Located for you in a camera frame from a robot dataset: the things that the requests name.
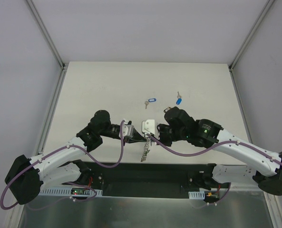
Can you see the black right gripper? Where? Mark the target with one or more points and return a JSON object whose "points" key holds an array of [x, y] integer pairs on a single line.
{"points": [[160, 137]]}

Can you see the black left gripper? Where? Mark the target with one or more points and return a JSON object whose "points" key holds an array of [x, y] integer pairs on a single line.
{"points": [[131, 137]]}

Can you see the metal key organizer ring disc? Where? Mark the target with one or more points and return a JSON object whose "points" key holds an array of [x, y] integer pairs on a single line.
{"points": [[146, 150]]}

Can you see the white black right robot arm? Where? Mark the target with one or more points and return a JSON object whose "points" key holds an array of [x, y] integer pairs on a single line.
{"points": [[262, 167]]}

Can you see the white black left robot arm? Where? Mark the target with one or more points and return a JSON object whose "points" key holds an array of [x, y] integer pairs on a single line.
{"points": [[27, 177]]}

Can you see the silver key dark-blue tag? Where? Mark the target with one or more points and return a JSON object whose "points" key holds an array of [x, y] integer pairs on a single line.
{"points": [[179, 99]]}

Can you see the silver key blue tag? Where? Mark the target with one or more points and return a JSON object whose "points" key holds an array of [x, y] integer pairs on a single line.
{"points": [[148, 101]]}

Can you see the right controller board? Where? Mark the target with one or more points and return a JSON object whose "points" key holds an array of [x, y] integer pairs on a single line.
{"points": [[203, 194]]}

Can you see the controller board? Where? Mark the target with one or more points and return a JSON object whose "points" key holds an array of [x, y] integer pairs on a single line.
{"points": [[83, 192], [203, 194]]}

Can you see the left controller board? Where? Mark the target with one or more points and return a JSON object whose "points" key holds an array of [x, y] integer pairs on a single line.
{"points": [[83, 192]]}

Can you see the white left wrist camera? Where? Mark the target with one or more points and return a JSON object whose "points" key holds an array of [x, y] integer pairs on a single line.
{"points": [[126, 129]]}

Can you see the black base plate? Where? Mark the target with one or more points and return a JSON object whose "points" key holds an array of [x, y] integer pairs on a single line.
{"points": [[153, 190]]}

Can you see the aluminium frame post left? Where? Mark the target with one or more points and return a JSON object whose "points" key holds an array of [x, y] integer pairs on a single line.
{"points": [[45, 33]]}

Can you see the aluminium frame post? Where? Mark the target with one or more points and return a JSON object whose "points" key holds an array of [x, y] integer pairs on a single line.
{"points": [[45, 33], [256, 25]]}

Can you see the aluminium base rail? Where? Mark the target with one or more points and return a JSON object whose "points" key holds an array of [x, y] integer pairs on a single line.
{"points": [[188, 177]]}

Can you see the aluminium frame post right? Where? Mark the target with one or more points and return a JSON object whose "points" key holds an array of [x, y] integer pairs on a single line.
{"points": [[256, 25]]}

